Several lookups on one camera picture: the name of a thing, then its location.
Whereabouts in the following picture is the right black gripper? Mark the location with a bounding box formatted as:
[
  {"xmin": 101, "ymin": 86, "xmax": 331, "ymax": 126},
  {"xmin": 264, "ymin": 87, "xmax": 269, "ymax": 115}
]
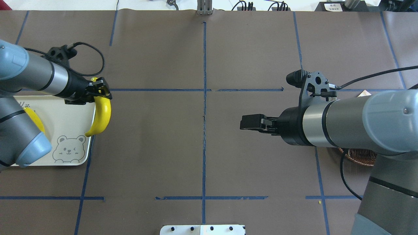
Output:
[{"xmin": 239, "ymin": 107, "xmax": 311, "ymax": 146}]

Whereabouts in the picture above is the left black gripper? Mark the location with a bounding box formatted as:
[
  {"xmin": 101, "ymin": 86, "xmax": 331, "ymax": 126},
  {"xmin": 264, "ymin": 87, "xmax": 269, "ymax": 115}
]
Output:
[{"xmin": 62, "ymin": 71, "xmax": 113, "ymax": 105}]

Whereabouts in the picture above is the yellow banana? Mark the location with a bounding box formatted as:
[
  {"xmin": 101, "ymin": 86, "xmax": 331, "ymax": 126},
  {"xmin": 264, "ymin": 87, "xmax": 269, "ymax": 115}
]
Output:
[
  {"xmin": 84, "ymin": 77, "xmax": 112, "ymax": 137},
  {"xmin": 23, "ymin": 107, "xmax": 46, "ymax": 133}
]

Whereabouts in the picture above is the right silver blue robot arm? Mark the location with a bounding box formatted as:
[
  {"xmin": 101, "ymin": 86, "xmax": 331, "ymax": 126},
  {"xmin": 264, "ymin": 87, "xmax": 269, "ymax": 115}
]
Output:
[{"xmin": 239, "ymin": 89, "xmax": 418, "ymax": 235}]

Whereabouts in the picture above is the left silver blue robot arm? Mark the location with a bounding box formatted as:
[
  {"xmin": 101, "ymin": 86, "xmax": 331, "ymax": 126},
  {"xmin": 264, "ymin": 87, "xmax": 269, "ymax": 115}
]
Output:
[{"xmin": 0, "ymin": 40, "xmax": 112, "ymax": 170}]

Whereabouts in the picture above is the paper basket tag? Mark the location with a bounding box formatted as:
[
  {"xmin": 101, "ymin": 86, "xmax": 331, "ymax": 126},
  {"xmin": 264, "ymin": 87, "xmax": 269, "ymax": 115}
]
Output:
[{"xmin": 357, "ymin": 90, "xmax": 372, "ymax": 98}]

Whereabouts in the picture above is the brown wicker basket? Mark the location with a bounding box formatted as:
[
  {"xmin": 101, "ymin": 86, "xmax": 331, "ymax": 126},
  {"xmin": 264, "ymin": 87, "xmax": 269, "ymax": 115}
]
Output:
[{"xmin": 345, "ymin": 149, "xmax": 377, "ymax": 167}]

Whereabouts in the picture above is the white bear tray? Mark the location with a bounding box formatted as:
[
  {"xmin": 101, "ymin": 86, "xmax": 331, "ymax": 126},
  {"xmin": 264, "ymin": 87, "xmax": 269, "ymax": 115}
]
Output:
[{"xmin": 15, "ymin": 96, "xmax": 95, "ymax": 166}]

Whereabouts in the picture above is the steel cup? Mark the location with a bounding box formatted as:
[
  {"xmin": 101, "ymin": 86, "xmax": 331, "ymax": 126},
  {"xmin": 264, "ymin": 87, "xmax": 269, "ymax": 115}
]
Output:
[{"xmin": 344, "ymin": 0, "xmax": 361, "ymax": 10}]

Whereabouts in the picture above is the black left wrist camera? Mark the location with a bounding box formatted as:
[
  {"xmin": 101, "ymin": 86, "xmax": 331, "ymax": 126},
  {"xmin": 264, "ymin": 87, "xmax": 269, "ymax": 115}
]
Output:
[{"xmin": 42, "ymin": 45, "xmax": 77, "ymax": 68}]

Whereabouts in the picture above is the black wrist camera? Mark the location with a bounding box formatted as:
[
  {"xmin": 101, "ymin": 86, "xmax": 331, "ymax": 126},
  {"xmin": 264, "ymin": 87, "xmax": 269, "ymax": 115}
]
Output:
[
  {"xmin": 42, "ymin": 45, "xmax": 77, "ymax": 68},
  {"xmin": 286, "ymin": 69, "xmax": 337, "ymax": 109}
]

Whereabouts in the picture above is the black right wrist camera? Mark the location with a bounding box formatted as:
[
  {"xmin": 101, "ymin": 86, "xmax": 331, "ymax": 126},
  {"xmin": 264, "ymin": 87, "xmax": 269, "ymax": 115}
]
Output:
[{"xmin": 286, "ymin": 69, "xmax": 337, "ymax": 109}]

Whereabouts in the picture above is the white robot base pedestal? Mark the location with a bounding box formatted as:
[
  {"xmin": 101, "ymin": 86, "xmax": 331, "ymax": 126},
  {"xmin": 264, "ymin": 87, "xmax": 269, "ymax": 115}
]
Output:
[{"xmin": 159, "ymin": 224, "xmax": 247, "ymax": 235}]

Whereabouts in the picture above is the aluminium frame post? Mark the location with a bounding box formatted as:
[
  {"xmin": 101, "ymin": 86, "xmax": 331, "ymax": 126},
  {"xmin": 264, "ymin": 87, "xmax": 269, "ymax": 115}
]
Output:
[{"xmin": 197, "ymin": 0, "xmax": 213, "ymax": 15}]

